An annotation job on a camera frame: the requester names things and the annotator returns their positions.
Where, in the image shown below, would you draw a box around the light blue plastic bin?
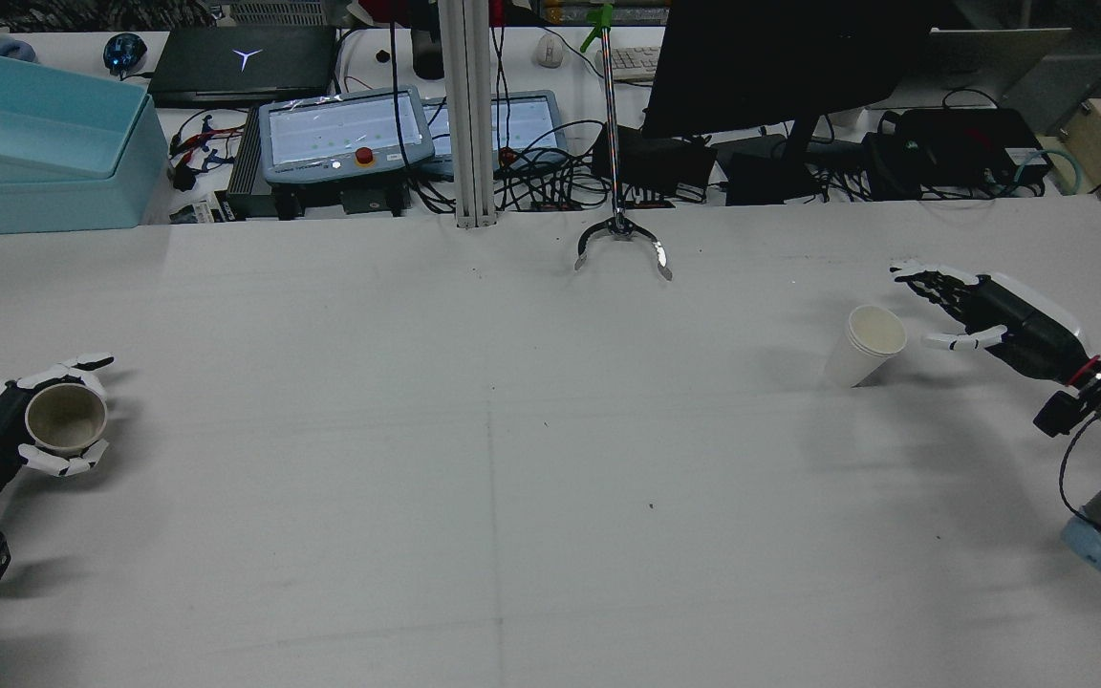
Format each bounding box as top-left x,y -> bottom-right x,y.
0,43 -> 170,238

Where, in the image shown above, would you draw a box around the white keyboard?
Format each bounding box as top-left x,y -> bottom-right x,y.
607,45 -> 664,83

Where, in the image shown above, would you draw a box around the black ribbed device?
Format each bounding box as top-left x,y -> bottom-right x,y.
225,127 -> 276,222

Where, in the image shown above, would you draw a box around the black laptop with Y logo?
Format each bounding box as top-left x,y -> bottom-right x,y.
146,25 -> 340,109

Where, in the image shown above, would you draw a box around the blue gaming mouse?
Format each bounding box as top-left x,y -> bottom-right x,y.
102,32 -> 149,78

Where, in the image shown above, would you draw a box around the black tangled power cables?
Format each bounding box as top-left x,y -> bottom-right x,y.
498,119 -> 611,212

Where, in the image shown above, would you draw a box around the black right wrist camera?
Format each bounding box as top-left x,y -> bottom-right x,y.
1034,386 -> 1088,440

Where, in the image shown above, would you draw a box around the metal reacher grabber tool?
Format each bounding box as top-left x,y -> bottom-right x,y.
574,3 -> 674,282

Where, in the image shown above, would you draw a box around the green hose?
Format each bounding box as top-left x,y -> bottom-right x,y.
1017,146 -> 1084,198

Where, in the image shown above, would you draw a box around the black power adapter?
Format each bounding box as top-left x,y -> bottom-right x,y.
726,150 -> 820,205

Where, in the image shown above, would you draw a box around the black power brick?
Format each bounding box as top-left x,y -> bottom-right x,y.
591,124 -> 717,198

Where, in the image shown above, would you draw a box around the paper cup with brownish inside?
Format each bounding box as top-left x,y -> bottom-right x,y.
24,382 -> 109,456

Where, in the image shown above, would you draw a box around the black bottle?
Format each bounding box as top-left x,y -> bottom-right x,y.
409,0 -> 445,81

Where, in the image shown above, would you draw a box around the white paper cup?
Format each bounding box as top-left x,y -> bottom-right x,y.
823,304 -> 908,389

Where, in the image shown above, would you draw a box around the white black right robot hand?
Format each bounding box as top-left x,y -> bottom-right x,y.
890,258 -> 1093,383

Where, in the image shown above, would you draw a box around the black monitor stand pole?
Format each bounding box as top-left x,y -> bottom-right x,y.
780,115 -> 838,192

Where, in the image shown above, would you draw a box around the teach pendant behind post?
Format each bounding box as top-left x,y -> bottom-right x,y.
421,90 -> 570,179

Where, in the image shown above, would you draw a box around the black Huawei monitor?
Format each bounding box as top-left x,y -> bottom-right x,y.
641,0 -> 939,141

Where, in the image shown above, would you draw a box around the teach pendant with red button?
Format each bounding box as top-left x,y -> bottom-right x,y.
257,84 -> 437,186

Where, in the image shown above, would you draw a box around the aluminium profile post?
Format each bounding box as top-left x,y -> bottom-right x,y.
439,0 -> 500,229

